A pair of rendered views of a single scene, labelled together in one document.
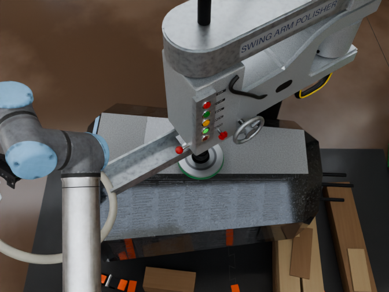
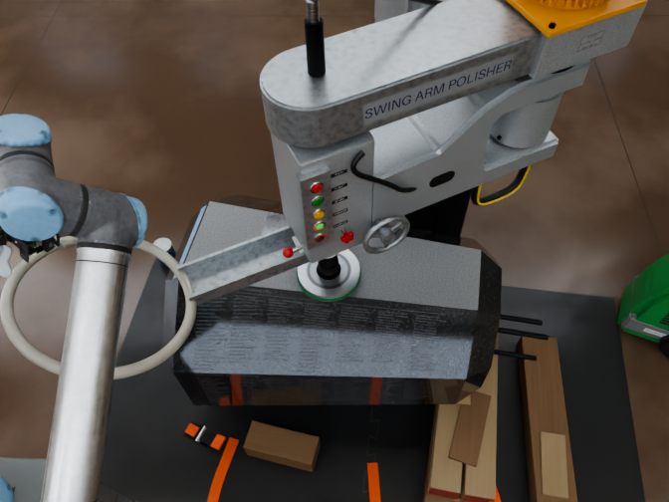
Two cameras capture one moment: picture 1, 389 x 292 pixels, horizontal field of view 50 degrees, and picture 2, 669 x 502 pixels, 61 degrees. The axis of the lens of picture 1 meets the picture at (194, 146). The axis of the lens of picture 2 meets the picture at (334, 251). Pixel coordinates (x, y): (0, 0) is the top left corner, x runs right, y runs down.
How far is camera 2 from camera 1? 0.25 m
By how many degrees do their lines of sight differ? 6
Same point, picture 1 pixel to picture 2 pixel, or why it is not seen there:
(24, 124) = (25, 167)
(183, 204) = (300, 335)
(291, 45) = (452, 122)
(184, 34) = (286, 86)
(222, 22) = (341, 74)
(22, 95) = (34, 131)
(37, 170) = (34, 228)
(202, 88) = (310, 163)
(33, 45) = (155, 117)
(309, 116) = (512, 241)
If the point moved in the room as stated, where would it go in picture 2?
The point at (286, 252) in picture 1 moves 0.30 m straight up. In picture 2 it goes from (448, 425) to (460, 398)
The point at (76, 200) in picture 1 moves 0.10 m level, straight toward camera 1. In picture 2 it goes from (88, 278) to (103, 326)
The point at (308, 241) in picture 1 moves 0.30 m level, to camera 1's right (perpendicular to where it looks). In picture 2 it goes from (481, 413) to (557, 422)
